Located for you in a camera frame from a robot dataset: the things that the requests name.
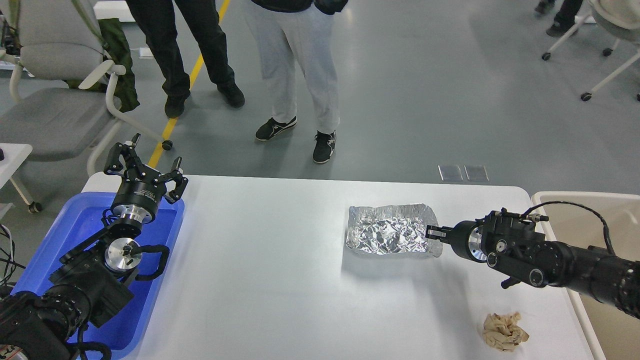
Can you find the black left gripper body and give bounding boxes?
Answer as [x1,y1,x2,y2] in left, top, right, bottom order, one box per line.
[110,177,167,224]

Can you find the black cables at left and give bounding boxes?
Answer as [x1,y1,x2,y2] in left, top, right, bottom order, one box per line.
[0,222,26,286]

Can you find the crumpled brown paper ball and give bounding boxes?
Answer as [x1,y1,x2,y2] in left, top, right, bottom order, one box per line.
[482,311,530,353]

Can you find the metal floor plate right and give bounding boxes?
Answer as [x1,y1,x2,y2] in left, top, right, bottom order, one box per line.
[464,165,490,183]

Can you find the white side table left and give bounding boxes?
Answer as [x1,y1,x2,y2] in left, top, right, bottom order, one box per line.
[0,143,43,214]

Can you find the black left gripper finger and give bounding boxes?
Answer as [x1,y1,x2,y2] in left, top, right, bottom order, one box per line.
[158,156,189,204]
[103,133,147,182]

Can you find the metal floor plate left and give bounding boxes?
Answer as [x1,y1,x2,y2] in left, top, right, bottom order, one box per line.
[438,164,463,182]

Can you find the grey office chair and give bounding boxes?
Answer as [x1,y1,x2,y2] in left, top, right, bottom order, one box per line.
[0,0,173,176]

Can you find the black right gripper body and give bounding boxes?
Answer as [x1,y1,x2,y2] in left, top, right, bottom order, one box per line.
[448,220,487,264]

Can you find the green bag on chair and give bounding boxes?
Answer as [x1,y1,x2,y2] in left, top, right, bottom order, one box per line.
[80,13,140,113]

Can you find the person in black right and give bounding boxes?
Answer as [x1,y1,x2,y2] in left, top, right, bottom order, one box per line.
[534,0,584,38]

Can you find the white chair at right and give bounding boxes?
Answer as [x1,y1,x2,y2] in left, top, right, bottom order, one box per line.
[541,0,640,101]

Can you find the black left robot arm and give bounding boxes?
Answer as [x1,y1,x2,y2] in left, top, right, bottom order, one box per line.
[0,134,189,360]

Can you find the beige plastic bin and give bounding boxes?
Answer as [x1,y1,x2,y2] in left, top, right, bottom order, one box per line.
[531,191,640,360]

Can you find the aluminium foil sheet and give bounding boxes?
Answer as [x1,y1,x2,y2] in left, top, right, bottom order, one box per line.
[344,203,443,258]

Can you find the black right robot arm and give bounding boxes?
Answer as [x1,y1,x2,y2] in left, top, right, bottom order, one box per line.
[425,207,640,318]

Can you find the person in black trousers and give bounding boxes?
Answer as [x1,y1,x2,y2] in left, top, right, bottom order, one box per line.
[124,0,246,119]

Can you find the person in grey sweatpants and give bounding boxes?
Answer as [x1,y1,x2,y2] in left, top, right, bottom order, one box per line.
[242,0,347,164]

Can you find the metal floor plate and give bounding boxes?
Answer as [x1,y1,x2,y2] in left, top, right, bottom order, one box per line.
[464,165,490,183]
[438,164,463,182]

